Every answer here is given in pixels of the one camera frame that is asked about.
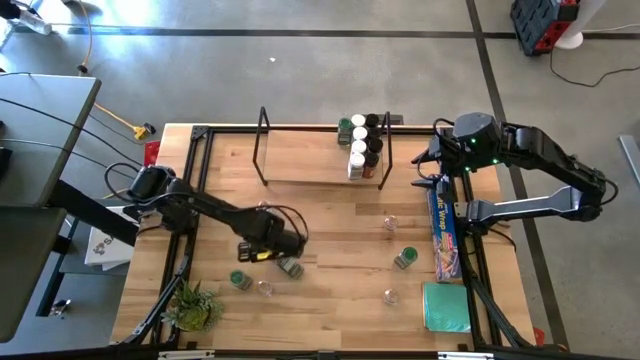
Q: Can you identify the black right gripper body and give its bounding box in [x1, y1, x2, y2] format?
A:
[430, 127, 470, 177]

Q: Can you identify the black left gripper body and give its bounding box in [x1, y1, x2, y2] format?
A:
[239, 207, 307, 262]

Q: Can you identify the black-lid jar rust spice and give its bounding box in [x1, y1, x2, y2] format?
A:
[361, 152, 380, 180]

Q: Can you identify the blue plastic wrap box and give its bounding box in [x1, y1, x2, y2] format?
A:
[427, 185, 464, 282]

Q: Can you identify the green potted succulent plant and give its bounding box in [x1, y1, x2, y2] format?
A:
[160, 279, 225, 332]

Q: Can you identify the teal square pad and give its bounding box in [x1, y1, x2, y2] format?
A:
[422, 282, 472, 334]

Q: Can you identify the black red tool case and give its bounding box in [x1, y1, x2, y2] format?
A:
[509, 0, 584, 57]

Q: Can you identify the white stand base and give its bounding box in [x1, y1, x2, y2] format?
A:
[554, 0, 609, 51]

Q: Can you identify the white printed box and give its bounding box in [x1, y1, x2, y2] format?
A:
[83, 227, 136, 272]

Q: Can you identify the grey metal bar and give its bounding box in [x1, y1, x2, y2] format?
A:
[618, 134, 640, 186]

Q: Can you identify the black diagonal beam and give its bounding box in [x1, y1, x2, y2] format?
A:
[47, 178, 141, 247]

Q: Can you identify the dark grey desk top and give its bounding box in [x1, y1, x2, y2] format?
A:
[0, 206, 69, 344]

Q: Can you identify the person's foot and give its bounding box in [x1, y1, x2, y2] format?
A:
[0, 0, 54, 37]

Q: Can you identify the wooden shelf black metal frame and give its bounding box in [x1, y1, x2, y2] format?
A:
[251, 106, 394, 192]

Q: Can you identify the black metal table frame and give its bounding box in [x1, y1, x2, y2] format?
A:
[117, 123, 536, 351]

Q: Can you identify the black floor cable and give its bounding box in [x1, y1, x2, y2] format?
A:
[549, 47, 640, 89]

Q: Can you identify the silver metal bracket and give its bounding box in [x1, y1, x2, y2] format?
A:
[158, 349, 216, 360]
[437, 351, 495, 360]

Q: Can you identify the yellow extension cord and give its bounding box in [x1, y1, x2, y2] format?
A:
[93, 102, 150, 141]

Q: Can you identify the white floor cable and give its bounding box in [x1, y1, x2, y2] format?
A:
[583, 22, 640, 35]

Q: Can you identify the thin black desk cable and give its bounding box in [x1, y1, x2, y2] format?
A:
[0, 137, 131, 176]
[0, 97, 149, 170]

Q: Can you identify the yellow cable black plug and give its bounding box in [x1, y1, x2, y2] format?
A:
[76, 0, 95, 76]

